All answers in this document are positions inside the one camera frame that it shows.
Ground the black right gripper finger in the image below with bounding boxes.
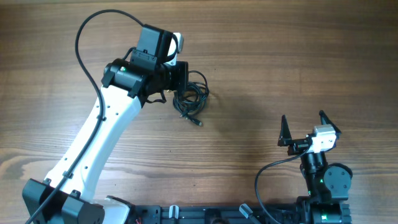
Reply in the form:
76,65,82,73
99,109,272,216
319,110,341,134
278,115,292,143

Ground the black USB cable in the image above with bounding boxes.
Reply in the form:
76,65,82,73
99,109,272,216
172,70,210,127

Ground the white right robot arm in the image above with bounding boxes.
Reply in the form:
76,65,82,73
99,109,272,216
277,110,353,224

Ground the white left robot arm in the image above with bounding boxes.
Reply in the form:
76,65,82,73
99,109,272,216
22,58,188,223

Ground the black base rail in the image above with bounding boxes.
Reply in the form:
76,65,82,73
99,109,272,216
133,203,352,224

